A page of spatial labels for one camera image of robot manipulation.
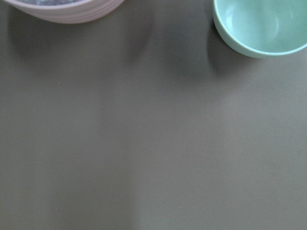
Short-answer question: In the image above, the mint green bowl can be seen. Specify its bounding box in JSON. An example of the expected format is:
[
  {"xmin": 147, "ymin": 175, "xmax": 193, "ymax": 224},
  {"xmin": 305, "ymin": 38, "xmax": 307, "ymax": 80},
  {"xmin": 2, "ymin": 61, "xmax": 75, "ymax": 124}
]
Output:
[{"xmin": 213, "ymin": 0, "xmax": 307, "ymax": 58}]

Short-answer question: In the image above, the pink bowl of ice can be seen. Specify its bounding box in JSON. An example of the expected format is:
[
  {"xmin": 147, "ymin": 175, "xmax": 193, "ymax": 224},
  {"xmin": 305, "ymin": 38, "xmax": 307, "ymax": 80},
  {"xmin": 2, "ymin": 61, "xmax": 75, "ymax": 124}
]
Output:
[{"xmin": 5, "ymin": 0, "xmax": 124, "ymax": 24}]

